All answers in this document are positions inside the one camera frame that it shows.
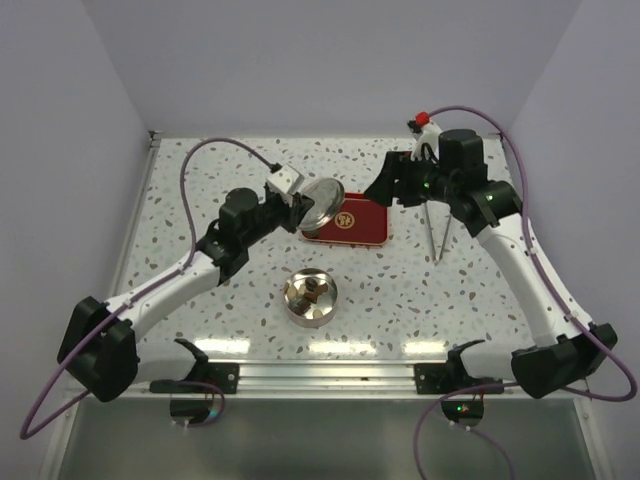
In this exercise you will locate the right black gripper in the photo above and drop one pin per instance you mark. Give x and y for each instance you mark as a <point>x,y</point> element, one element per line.
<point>398,165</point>

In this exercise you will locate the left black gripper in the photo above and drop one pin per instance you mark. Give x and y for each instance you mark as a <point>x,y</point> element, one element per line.
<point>295,213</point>

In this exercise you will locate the round silver tin lid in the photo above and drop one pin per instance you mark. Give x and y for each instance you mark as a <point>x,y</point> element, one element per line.
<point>328,196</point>

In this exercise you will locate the metal tongs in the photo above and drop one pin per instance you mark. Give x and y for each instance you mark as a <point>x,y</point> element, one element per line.
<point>439,222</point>

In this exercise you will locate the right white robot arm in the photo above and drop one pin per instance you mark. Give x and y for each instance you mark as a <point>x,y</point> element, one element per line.
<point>566,340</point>

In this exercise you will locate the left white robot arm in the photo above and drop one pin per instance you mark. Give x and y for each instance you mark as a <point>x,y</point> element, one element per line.
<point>100,346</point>

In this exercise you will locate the red rectangular tray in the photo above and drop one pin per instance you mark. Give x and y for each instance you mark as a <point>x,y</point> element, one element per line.
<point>360,222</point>

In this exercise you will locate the round silver tin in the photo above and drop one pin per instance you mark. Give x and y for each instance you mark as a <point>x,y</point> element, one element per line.
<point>327,302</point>

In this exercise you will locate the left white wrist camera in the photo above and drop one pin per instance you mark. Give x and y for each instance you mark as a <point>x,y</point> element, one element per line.
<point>285,182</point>

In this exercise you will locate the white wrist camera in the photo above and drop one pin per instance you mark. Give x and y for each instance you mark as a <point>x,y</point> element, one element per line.
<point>285,182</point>
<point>425,133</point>

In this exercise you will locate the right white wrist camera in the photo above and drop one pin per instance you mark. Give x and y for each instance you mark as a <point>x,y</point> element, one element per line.
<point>425,133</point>

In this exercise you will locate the aluminium mounting rail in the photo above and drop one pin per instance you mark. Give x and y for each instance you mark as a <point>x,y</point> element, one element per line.
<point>326,379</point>

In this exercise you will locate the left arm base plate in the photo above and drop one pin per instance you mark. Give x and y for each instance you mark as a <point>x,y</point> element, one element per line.
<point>225,376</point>

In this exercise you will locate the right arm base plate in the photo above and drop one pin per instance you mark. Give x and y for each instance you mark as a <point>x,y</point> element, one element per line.
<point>433,378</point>

